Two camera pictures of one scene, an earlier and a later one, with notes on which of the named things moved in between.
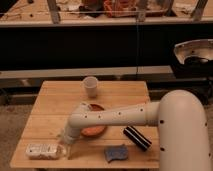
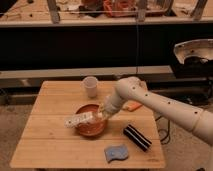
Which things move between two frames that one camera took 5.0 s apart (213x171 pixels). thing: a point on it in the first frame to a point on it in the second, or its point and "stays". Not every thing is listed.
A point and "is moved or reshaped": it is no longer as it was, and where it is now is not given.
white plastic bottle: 45,151 is moved or reshaped
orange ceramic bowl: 94,130 stays
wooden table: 116,148 stays
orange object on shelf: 120,8 stays
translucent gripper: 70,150 to 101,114
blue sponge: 116,152 stays
